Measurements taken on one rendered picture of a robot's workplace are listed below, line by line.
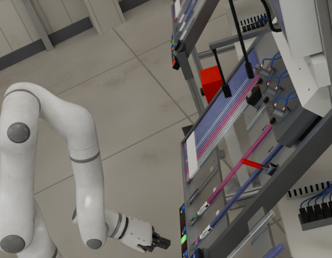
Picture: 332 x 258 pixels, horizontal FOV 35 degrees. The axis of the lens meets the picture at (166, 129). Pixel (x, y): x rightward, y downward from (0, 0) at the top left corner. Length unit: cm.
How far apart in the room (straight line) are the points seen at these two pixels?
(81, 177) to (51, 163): 230
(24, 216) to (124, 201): 167
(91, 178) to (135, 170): 186
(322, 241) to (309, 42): 81
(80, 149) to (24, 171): 17
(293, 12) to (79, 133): 66
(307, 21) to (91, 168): 73
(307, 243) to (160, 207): 139
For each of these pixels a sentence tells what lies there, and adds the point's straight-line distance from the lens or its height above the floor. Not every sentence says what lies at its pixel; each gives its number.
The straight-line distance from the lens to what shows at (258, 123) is 176.
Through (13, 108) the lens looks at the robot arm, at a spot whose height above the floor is 145.
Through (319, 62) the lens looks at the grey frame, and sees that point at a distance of 129.
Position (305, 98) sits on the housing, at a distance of 142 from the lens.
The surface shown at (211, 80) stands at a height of 78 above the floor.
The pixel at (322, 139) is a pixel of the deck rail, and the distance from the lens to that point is 147.
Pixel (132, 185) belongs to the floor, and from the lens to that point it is 333.
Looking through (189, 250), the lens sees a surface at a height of 73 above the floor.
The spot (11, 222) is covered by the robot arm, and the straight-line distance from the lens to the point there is 163.
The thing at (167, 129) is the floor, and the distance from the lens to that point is 366.
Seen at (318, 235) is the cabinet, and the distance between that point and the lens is 190.
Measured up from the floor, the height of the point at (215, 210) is 81.
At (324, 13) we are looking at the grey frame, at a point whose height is 150.
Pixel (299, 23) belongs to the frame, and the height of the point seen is 148.
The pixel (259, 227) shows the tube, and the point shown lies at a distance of 140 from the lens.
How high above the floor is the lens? 206
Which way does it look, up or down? 34 degrees down
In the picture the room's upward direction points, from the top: 22 degrees counter-clockwise
